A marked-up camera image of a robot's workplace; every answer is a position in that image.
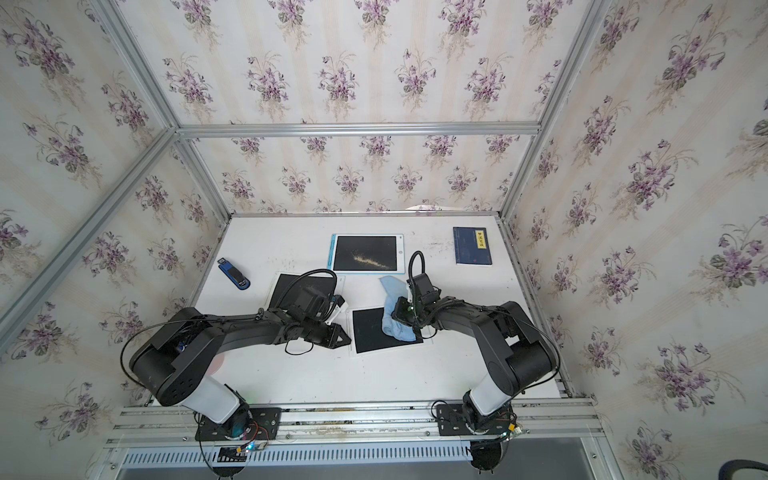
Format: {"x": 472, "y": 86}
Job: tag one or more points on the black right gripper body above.
{"x": 409, "y": 314}

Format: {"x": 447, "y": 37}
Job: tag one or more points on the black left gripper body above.
{"x": 317, "y": 332}

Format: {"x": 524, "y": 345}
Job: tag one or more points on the light blue cloth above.
{"x": 394, "y": 289}

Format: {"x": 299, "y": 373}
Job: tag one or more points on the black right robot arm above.
{"x": 516, "y": 353}

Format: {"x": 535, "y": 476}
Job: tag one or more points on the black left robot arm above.
{"x": 173, "y": 363}

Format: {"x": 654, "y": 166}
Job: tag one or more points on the blue framed drawing tablet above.
{"x": 367, "y": 254}

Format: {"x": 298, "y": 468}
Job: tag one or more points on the dark blue book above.
{"x": 471, "y": 246}

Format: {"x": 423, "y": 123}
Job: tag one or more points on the pink pen cup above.
{"x": 216, "y": 364}

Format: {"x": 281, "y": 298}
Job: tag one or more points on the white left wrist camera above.
{"x": 338, "y": 302}

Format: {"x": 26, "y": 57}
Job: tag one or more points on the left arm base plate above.
{"x": 264, "y": 423}

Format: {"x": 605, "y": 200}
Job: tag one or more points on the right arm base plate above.
{"x": 452, "y": 421}

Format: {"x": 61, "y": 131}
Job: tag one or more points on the white vented cable duct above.
{"x": 299, "y": 455}

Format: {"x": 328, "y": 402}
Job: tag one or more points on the aluminium mounting rail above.
{"x": 316, "y": 423}

